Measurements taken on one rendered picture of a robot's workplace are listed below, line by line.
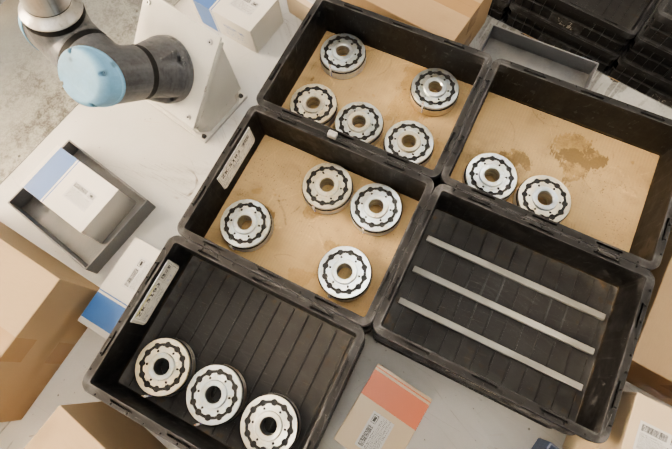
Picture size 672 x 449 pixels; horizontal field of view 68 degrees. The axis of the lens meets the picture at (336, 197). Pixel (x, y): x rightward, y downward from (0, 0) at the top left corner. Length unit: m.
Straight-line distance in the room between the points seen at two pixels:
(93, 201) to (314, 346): 0.59
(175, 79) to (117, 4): 1.53
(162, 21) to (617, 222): 1.04
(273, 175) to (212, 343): 0.36
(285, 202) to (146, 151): 0.44
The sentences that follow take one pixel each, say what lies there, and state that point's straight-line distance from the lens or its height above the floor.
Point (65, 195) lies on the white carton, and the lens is 1.26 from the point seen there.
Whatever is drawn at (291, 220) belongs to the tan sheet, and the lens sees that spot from 1.03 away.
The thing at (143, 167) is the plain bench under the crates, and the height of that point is 0.70.
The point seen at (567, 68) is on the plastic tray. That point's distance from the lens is 1.41.
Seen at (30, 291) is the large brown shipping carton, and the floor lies 0.90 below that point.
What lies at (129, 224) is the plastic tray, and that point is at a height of 0.74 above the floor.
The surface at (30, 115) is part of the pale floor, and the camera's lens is 2.51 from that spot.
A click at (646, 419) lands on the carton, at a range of 0.98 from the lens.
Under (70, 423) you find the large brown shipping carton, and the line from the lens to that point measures 1.03.
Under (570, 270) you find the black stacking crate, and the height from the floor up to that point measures 0.83.
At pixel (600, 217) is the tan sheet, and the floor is 0.83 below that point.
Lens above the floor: 1.80
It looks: 70 degrees down
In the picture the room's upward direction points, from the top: 10 degrees counter-clockwise
